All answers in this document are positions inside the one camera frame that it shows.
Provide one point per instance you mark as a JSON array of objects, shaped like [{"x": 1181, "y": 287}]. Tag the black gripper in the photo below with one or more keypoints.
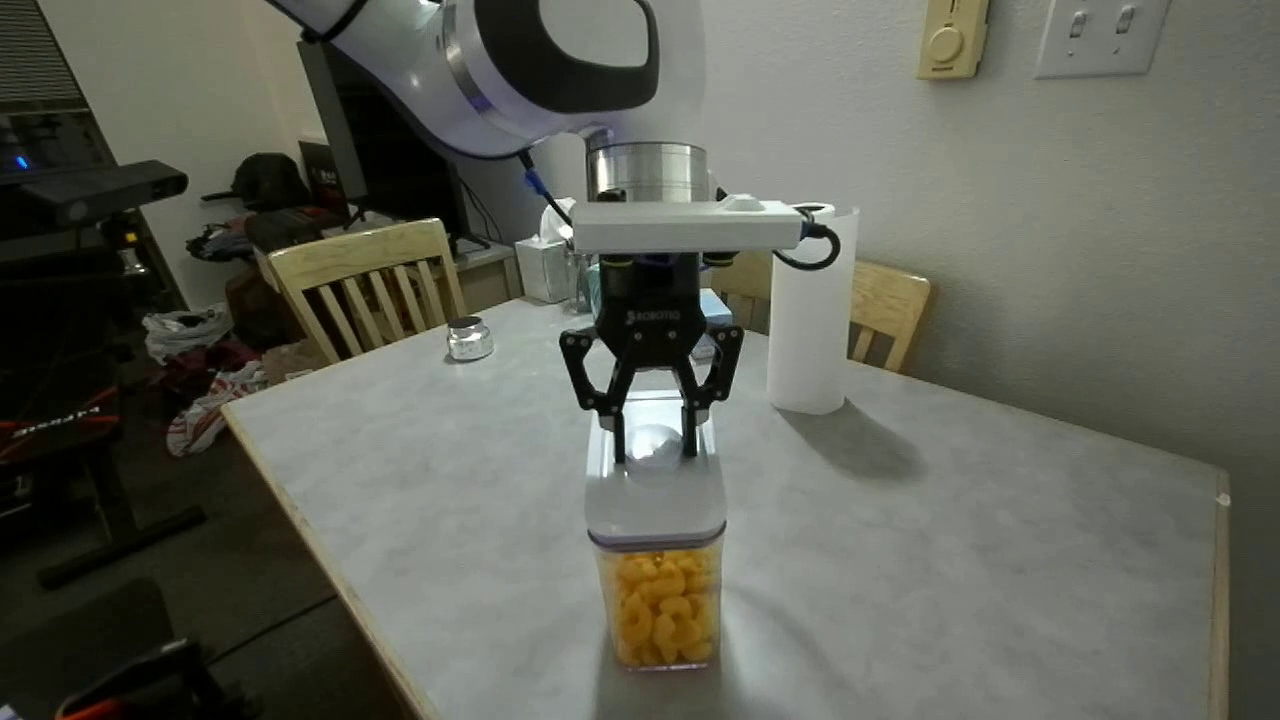
[{"x": 650, "y": 301}]

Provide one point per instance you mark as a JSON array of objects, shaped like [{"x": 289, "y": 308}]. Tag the white container lid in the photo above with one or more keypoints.
[{"x": 652, "y": 504}]

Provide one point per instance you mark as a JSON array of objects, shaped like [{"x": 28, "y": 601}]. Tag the clear container with yellow snacks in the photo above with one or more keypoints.
[{"x": 660, "y": 615}]

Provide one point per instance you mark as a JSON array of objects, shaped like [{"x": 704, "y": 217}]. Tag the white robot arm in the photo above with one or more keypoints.
[{"x": 401, "y": 52}]

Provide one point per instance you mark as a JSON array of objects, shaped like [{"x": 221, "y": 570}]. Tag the white paper towel roll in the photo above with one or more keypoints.
[{"x": 813, "y": 333}]

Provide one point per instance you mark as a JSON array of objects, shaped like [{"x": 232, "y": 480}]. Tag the wooden slat-back chair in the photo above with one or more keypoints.
[
  {"x": 361, "y": 262},
  {"x": 891, "y": 301}
]

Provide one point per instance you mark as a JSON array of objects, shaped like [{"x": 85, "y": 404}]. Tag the black cap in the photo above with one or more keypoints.
[{"x": 273, "y": 181}]

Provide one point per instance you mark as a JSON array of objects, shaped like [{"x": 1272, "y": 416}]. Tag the white red cloth pile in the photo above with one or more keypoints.
[{"x": 214, "y": 401}]

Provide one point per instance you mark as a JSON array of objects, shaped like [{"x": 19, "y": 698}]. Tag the black red bag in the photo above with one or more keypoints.
[{"x": 140, "y": 686}]

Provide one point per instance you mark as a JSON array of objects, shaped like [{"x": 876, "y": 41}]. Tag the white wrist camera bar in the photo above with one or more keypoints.
[{"x": 680, "y": 224}]

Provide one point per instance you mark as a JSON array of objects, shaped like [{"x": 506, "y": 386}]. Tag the beige wall thermostat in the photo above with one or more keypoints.
[{"x": 955, "y": 41}]

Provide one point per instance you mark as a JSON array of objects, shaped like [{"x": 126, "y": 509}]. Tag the white light switch plate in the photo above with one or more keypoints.
[{"x": 1107, "y": 38}]

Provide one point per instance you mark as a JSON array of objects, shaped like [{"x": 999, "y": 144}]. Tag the black camera bar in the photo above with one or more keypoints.
[{"x": 104, "y": 190}]

